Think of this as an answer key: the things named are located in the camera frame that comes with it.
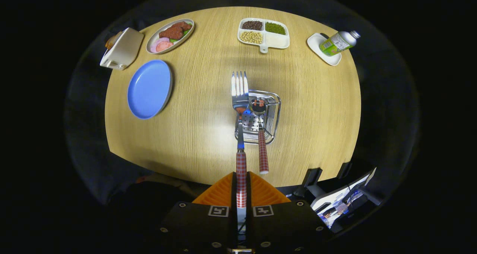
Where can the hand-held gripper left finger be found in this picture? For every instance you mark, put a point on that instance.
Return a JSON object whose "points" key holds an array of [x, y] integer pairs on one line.
{"points": [[201, 224]]}

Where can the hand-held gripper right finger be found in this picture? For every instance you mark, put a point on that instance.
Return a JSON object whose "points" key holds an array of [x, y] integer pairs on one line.
{"points": [[283, 224]]}

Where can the computer monitor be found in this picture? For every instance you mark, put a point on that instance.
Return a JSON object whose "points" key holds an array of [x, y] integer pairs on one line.
{"points": [[335, 196]]}

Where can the blue round plate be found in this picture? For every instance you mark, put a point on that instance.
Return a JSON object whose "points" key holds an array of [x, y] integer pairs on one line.
{"points": [[149, 90]]}

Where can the small white plate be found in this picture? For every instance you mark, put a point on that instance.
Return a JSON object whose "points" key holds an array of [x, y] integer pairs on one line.
{"points": [[316, 45]]}

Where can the pink ham slices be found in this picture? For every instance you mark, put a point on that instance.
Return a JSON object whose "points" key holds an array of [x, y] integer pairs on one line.
{"points": [[161, 45]]}

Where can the white divided tray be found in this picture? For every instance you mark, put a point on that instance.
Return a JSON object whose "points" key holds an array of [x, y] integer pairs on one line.
{"points": [[277, 40]]}

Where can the oval white plate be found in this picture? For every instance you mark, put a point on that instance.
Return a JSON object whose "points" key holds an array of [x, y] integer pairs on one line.
{"points": [[182, 37]]}

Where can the green drink can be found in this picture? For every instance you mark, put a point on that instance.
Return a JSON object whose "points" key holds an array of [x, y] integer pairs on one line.
{"points": [[337, 43]]}

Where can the yellow soybeans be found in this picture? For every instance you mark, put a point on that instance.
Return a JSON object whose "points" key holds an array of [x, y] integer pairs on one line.
{"points": [[251, 37]]}

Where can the white box container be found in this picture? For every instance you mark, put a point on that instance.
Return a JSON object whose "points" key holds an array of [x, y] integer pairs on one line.
{"points": [[125, 49]]}

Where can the brown meat pieces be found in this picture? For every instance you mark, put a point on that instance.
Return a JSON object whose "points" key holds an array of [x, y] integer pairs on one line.
{"points": [[173, 31]]}

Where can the green beans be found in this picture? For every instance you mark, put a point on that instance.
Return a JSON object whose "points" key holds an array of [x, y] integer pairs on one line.
{"points": [[275, 28]]}

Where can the dark red beans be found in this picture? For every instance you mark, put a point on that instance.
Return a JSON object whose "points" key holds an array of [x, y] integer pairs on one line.
{"points": [[252, 25]]}

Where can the brown bread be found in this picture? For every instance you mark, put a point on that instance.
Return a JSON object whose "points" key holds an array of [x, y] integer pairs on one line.
{"points": [[113, 40]]}

